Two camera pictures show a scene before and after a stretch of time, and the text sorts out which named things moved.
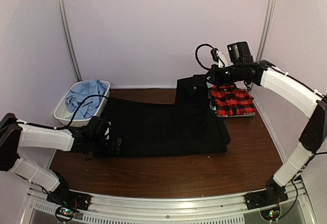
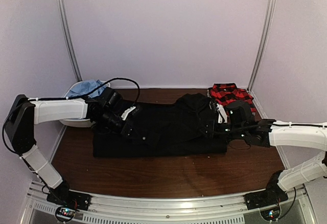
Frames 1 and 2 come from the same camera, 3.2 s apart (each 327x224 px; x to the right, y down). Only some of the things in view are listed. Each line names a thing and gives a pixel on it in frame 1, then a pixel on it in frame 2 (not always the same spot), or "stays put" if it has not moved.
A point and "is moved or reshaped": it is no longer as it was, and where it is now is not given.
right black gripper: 214,77 to 211,127
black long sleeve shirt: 189,127 is moved or reshaped
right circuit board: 271,214 stays put
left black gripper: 117,151 to 127,126
